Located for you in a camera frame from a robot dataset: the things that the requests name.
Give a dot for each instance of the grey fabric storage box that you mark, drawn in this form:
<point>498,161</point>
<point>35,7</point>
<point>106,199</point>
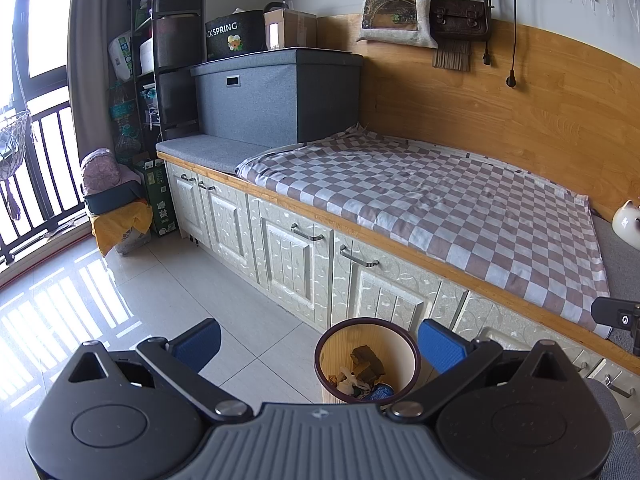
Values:
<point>280,100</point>

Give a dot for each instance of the dark brown leather bag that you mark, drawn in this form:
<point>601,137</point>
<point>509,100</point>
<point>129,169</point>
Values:
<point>460,17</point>

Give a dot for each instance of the grey curtain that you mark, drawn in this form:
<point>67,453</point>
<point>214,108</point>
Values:
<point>92,60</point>

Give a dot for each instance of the brown cardboard box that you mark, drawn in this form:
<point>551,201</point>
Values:
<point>295,30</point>

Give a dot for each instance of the pink bag on dark box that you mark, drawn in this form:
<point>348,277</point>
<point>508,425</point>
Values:
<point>102,172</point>

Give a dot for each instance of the green cardboard box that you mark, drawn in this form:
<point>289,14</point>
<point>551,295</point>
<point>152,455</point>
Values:
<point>160,195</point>

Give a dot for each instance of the pale green plastic wrapper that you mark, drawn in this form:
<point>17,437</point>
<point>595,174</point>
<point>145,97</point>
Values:
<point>352,382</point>

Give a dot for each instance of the black drawer tower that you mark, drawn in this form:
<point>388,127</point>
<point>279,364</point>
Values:
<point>175,40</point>

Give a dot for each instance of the printed canvas tote bag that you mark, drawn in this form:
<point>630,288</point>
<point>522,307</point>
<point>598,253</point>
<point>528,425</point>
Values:
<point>400,10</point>

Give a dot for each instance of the black felt bag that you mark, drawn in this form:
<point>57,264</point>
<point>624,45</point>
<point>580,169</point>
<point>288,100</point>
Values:
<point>235,32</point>

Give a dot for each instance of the white cat figure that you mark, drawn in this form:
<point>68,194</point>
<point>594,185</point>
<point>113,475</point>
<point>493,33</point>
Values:
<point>627,225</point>

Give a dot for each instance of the black balcony railing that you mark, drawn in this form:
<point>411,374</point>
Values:
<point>50,111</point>

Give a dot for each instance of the person's grey trousers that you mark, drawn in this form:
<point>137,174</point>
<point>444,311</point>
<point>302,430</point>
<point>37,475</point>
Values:
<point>612,440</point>

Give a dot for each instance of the white tissue pack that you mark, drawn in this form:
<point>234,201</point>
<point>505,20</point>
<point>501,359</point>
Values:
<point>121,57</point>

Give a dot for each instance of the white hanging net basket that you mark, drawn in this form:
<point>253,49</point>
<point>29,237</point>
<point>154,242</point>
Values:
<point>12,160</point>

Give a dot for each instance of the brown checkered blanket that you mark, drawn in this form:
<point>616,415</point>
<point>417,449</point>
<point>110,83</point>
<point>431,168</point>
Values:
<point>425,200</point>

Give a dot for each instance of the dark blue basin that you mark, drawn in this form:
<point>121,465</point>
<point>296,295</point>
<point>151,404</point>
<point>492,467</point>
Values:
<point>112,202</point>

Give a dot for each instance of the white printed sack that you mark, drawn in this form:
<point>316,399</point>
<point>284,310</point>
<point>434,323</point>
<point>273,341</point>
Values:
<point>134,242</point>

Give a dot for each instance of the green netted bottle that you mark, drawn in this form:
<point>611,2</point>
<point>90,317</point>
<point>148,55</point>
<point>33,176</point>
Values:
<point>122,102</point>
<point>129,142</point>

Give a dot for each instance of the wooden wastebasket with purple rim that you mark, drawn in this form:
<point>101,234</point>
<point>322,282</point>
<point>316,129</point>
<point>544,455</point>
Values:
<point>330,355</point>

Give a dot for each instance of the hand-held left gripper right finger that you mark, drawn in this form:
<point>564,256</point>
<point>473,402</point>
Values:
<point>442,347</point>

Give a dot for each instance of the torn cardboard piece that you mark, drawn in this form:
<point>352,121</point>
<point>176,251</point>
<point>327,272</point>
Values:
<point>369,360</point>

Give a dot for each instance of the yellow cloth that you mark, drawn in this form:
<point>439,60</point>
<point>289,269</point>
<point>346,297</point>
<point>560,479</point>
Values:
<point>120,220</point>

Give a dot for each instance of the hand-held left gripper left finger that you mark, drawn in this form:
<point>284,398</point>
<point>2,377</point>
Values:
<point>197,345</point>

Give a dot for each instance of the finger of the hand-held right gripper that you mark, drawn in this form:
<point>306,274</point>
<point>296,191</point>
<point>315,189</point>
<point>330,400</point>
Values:
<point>612,314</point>

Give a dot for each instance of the cream bench cabinet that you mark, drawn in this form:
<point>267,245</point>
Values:
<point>235,225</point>

